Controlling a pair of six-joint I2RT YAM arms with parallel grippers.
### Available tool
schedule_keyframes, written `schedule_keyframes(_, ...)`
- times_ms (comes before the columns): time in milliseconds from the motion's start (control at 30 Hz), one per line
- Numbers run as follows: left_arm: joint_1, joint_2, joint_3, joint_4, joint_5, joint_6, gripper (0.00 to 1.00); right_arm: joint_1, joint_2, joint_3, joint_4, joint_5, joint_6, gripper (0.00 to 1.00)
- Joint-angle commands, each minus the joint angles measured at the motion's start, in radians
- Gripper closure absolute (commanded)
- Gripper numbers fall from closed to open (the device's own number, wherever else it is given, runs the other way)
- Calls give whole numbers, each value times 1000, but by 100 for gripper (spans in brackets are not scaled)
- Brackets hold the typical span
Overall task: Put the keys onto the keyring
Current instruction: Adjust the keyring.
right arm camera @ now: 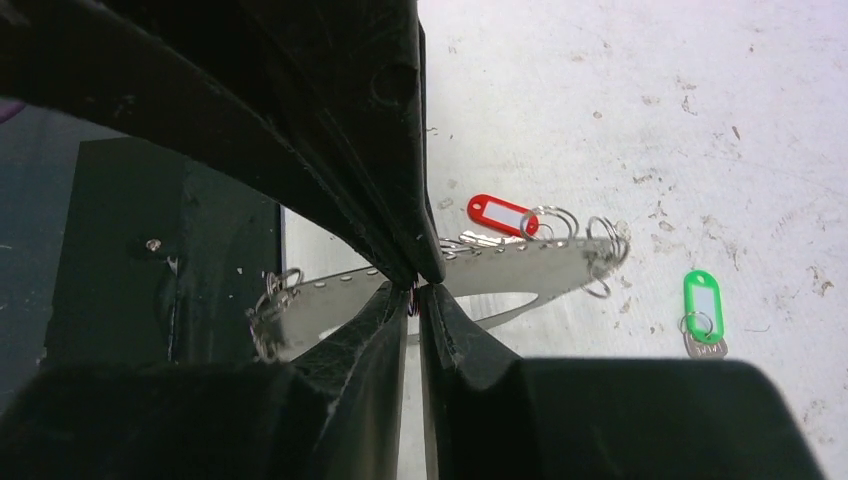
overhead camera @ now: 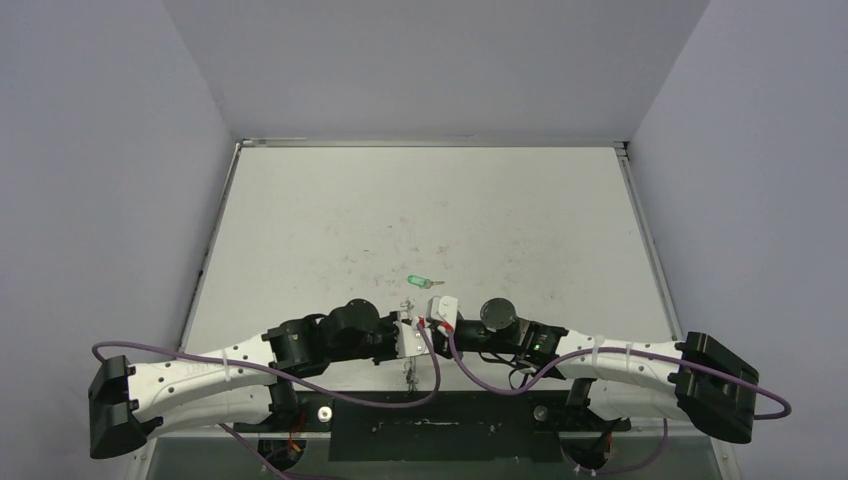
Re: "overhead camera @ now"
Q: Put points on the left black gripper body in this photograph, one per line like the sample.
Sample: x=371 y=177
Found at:
x=381 y=343

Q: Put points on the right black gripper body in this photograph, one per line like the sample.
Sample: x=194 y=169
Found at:
x=460 y=334

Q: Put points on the green tagged key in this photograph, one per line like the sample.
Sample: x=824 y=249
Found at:
x=422 y=282

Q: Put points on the metal key holder ring plate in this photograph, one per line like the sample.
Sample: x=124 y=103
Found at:
x=405 y=315

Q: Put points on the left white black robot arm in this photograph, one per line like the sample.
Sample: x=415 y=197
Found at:
x=140 y=391

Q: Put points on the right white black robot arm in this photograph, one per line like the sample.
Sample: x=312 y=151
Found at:
x=698 y=379

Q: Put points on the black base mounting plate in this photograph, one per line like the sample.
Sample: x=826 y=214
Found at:
x=455 y=426

